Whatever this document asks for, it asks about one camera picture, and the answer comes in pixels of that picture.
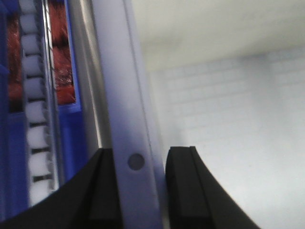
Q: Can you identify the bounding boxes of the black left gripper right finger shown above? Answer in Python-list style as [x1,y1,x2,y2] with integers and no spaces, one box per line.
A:
[165,146,258,229]

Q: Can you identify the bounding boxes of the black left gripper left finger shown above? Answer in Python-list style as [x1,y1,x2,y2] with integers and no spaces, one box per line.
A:
[0,148,123,229]

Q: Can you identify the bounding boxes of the white plastic tote crate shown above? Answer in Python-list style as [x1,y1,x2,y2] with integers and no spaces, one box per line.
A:
[93,0,305,229]

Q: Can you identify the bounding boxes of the red items in bin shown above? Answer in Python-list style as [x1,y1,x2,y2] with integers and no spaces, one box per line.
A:
[7,0,76,113]

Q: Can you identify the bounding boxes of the blue bin lower shelf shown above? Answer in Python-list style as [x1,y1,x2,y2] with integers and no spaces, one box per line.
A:
[0,0,88,221]

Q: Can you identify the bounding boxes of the white roller conveyor track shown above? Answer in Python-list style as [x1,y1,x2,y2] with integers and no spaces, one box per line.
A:
[19,0,62,207]

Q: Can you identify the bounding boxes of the steel shelf side rail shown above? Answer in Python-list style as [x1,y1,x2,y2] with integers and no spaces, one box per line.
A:
[67,0,112,153]

